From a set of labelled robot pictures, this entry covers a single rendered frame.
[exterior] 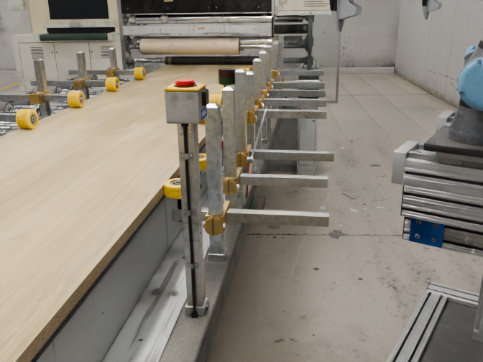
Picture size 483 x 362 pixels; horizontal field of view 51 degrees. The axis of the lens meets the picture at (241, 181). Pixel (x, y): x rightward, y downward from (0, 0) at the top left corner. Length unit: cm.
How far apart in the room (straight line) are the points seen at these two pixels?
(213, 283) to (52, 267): 44
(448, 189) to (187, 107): 73
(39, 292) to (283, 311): 166
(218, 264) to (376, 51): 943
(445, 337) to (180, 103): 142
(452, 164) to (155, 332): 85
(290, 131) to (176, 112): 332
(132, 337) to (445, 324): 127
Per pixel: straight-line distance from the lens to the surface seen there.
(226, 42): 414
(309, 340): 232
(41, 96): 271
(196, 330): 117
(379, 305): 259
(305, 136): 418
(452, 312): 224
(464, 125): 138
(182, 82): 102
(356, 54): 1058
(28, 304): 96
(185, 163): 105
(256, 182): 164
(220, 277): 135
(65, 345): 108
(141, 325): 134
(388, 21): 1065
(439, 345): 204
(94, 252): 109
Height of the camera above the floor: 138
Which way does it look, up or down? 19 degrees down
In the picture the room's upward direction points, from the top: 1 degrees counter-clockwise
